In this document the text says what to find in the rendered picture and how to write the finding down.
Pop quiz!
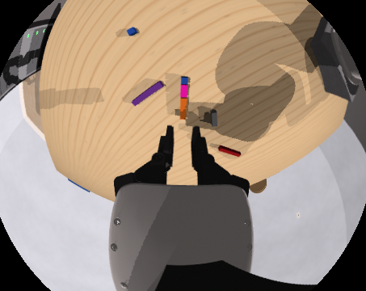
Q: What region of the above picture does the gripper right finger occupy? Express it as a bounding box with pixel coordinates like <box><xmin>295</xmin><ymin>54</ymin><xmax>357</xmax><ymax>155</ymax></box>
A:
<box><xmin>191</xmin><ymin>126</ymin><xmax>250</xmax><ymax>197</ymax></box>

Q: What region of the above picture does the grey rod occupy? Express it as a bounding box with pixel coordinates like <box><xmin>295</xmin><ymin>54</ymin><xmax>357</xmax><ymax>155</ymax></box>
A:
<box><xmin>210</xmin><ymin>110</ymin><xmax>217</xmax><ymax>127</ymax></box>

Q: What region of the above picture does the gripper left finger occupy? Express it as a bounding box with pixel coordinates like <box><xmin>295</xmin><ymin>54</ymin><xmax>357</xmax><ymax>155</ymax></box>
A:
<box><xmin>114</xmin><ymin>125</ymin><xmax>174</xmax><ymax>195</ymax></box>

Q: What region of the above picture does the small blue block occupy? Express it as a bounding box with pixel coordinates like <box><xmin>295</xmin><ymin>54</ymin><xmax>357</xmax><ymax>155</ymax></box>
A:
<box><xmin>127</xmin><ymin>27</ymin><xmax>137</xmax><ymax>36</ymax></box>
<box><xmin>181</xmin><ymin>76</ymin><xmax>188</xmax><ymax>84</ymax></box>

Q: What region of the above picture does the red rod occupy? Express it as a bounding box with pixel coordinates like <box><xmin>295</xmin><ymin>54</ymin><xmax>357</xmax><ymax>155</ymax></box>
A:
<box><xmin>218</xmin><ymin>145</ymin><xmax>241</xmax><ymax>157</ymax></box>

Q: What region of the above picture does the orange rectangular bar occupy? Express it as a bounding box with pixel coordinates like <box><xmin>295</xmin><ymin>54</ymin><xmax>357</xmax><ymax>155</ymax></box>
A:
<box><xmin>180</xmin><ymin>97</ymin><xmax>187</xmax><ymax>120</ymax></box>

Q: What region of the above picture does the dark purple rod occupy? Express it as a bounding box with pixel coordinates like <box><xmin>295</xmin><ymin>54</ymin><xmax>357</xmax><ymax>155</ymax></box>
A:
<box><xmin>132</xmin><ymin>80</ymin><xmax>164</xmax><ymax>106</ymax></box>

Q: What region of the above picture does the small magenta block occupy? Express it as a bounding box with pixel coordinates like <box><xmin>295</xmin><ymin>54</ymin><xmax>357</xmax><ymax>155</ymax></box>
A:
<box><xmin>180</xmin><ymin>84</ymin><xmax>187</xmax><ymax>98</ymax></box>

